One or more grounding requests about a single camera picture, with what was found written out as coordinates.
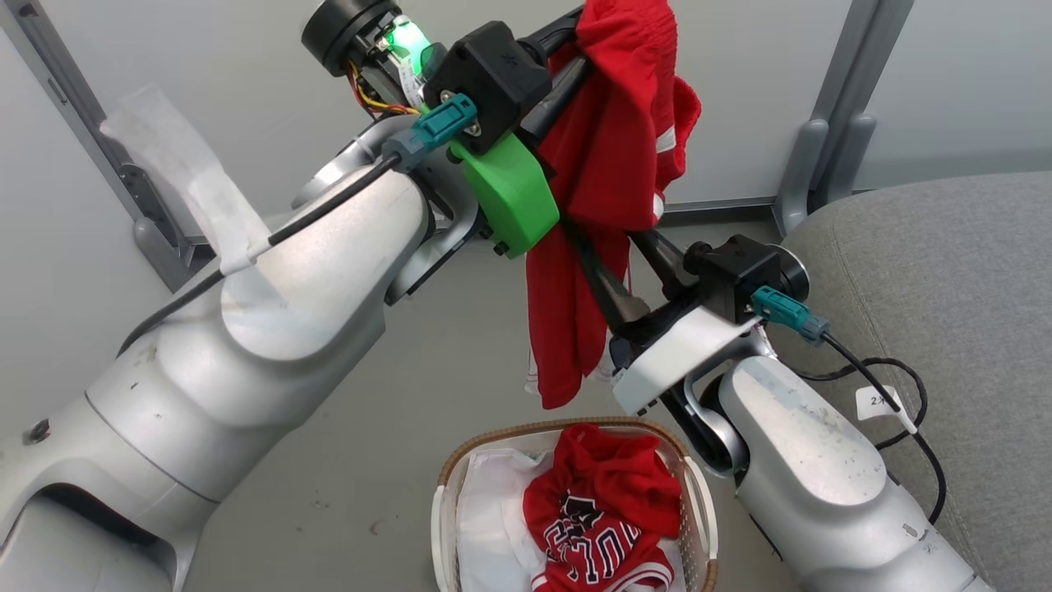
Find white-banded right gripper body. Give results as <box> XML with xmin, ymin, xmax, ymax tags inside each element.
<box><xmin>608</xmin><ymin>284</ymin><xmax>761</xmax><ymax>416</ymax></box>

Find plain red shorts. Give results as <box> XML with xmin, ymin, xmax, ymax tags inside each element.
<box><xmin>524</xmin><ymin>0</ymin><xmax>704</xmax><ymax>410</ymax></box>

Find grey upright partition post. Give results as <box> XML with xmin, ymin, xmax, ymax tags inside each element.
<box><xmin>818</xmin><ymin>0</ymin><xmax>915</xmax><ymax>206</ymax></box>

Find teal right camera connector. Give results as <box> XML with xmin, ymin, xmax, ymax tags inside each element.
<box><xmin>751</xmin><ymin>285</ymin><xmax>832</xmax><ymax>345</ymax></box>

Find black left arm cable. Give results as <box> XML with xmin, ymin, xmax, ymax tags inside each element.
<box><xmin>119</xmin><ymin>152</ymin><xmax>404</xmax><ymax>356</ymax></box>

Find grey partition bottom rail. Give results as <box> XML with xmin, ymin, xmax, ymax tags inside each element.
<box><xmin>657</xmin><ymin>196</ymin><xmax>782</xmax><ymax>224</ymax></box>

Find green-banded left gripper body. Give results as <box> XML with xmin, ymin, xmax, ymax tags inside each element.
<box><xmin>300</xmin><ymin>0</ymin><xmax>561</xmax><ymax>261</ymax></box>

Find grey fabric sofa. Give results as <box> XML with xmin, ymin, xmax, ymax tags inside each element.
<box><xmin>777</xmin><ymin>170</ymin><xmax>1052</xmax><ymax>592</ymax></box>

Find white laundry basket brown rim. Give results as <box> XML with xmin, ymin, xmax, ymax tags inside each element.
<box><xmin>431</xmin><ymin>417</ymin><xmax>720</xmax><ymax>592</ymax></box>

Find teal left camera connector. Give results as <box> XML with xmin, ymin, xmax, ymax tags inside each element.
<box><xmin>382</xmin><ymin>93</ymin><xmax>479</xmax><ymax>173</ymax></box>

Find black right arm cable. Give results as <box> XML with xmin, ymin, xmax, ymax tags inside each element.
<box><xmin>796</xmin><ymin>331</ymin><xmax>948</xmax><ymax>527</ymax></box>

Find white cable label tag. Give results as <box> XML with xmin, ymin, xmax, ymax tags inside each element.
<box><xmin>855</xmin><ymin>385</ymin><xmax>918</xmax><ymax>434</ymax></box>

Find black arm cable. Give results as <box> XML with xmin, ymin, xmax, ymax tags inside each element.
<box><xmin>796</xmin><ymin>331</ymin><xmax>948</xmax><ymax>527</ymax></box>
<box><xmin>119</xmin><ymin>152</ymin><xmax>404</xmax><ymax>356</ymax></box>

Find teal camera connector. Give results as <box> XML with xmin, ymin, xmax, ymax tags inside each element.
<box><xmin>382</xmin><ymin>93</ymin><xmax>479</xmax><ymax>173</ymax></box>
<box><xmin>751</xmin><ymin>285</ymin><xmax>832</xmax><ymax>345</ymax></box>

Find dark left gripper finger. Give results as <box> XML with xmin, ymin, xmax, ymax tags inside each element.
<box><xmin>514</xmin><ymin>7</ymin><xmax>588</xmax><ymax>60</ymax></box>
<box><xmin>519</xmin><ymin>56</ymin><xmax>594</xmax><ymax>142</ymax></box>

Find translucent white tape strip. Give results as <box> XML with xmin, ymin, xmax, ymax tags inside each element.
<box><xmin>99</xmin><ymin>82</ymin><xmax>290</xmax><ymax>279</ymax></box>

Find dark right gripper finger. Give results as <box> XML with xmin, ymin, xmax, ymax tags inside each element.
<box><xmin>630</xmin><ymin>229</ymin><xmax>701</xmax><ymax>303</ymax></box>
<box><xmin>563</xmin><ymin>220</ymin><xmax>652</xmax><ymax>335</ymax></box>

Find white basket liner bag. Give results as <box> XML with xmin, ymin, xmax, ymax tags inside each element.
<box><xmin>456</xmin><ymin>448</ymin><xmax>688</xmax><ymax>592</ymax></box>

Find grey slanted partition post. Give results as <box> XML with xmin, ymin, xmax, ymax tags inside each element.
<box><xmin>0</xmin><ymin>0</ymin><xmax>180</xmax><ymax>252</ymax></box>

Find red printed basketball jersey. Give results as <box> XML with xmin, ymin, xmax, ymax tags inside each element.
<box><xmin>523</xmin><ymin>423</ymin><xmax>685</xmax><ymax>592</ymax></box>

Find grey partition foot bracket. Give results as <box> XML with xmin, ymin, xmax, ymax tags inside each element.
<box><xmin>775</xmin><ymin>118</ymin><xmax>831</xmax><ymax>241</ymax></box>
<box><xmin>810</xmin><ymin>113</ymin><xmax>877</xmax><ymax>216</ymax></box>

